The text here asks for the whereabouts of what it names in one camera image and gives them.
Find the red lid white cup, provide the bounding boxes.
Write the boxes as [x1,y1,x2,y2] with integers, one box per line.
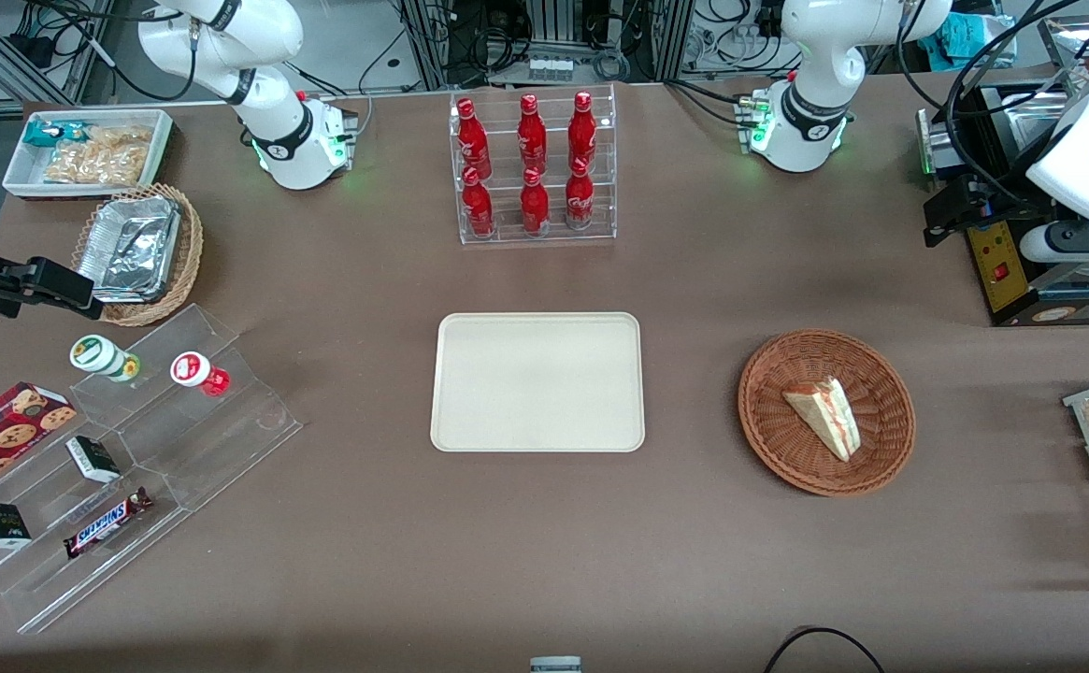
[170,351,231,397]

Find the green lid white cup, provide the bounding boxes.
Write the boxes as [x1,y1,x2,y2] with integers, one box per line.
[69,334,141,383]

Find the clear acrylic stepped display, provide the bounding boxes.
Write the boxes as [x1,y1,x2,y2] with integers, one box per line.
[0,304,304,637]

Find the steel warmer pan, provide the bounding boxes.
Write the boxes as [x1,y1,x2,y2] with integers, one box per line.
[979,89,1082,167]

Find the black floor cable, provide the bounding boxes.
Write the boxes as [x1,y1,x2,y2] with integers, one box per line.
[764,626,886,673]

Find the clear bag of crackers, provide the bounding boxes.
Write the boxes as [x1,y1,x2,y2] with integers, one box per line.
[44,126,154,186]

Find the small black carton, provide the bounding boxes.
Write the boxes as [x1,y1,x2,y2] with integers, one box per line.
[0,502,33,549]
[65,436,122,484]

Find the white rectangular snack bin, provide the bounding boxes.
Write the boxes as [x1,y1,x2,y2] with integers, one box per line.
[2,108,176,200]

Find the black food warmer cabinet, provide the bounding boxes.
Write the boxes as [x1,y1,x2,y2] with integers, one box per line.
[918,17,1089,328]

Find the brown round wicker basket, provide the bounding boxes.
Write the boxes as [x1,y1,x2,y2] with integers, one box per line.
[738,329,917,497]

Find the Snickers chocolate bar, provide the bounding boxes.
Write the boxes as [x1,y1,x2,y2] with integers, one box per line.
[63,487,153,560]

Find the green snack packet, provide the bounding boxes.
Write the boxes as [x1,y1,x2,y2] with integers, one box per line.
[22,120,94,150]

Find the teal plastic bag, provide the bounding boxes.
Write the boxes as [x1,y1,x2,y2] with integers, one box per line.
[918,14,1014,71]

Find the grey box with green light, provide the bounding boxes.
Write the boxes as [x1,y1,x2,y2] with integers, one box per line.
[915,107,954,179]

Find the beige plastic serving tray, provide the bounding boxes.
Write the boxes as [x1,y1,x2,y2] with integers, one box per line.
[430,312,646,454]

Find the red cola bottle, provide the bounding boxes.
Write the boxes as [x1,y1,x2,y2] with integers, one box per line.
[567,91,598,169]
[517,93,548,174]
[461,168,496,238]
[455,98,492,179]
[520,168,552,236]
[565,159,595,231]

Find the light oval wicker basket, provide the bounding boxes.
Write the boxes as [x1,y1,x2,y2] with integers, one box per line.
[70,182,205,328]

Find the triangle sandwich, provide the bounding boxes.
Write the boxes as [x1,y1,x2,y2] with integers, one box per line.
[781,377,862,464]

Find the clear acrylic bottle rack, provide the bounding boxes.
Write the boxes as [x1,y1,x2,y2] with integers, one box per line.
[449,84,618,248]

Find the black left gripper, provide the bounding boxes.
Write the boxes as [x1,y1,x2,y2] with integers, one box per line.
[924,173,1008,250]

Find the stacked aluminium foil containers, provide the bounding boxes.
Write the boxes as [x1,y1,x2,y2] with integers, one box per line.
[77,194,182,305]

